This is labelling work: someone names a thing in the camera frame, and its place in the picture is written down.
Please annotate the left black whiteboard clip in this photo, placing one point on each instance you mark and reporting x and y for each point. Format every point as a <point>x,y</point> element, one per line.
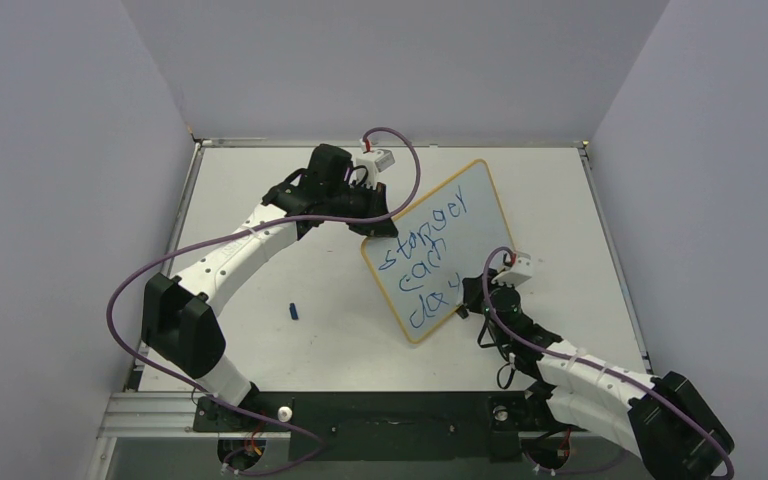
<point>462,311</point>

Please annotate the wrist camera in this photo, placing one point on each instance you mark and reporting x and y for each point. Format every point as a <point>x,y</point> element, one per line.
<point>369,165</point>
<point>515,270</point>

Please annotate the yellow framed whiteboard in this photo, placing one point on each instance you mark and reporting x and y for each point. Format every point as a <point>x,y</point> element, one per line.
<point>444,238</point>

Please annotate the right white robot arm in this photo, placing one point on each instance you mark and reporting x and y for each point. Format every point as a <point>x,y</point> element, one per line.
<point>663,421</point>

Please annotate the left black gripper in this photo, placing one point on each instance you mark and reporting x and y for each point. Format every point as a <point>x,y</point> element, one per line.
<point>376,200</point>

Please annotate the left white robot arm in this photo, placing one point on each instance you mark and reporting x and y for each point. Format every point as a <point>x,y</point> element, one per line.
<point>180,312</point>

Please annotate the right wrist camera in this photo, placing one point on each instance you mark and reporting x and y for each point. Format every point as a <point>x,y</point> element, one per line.
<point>515,270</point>

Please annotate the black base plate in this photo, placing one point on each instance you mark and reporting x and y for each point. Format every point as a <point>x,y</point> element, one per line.
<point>385,426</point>

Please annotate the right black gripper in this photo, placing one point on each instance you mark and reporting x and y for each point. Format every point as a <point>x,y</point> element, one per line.
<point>475,291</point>

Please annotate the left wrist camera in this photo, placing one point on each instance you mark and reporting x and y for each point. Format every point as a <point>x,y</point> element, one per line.
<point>369,165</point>

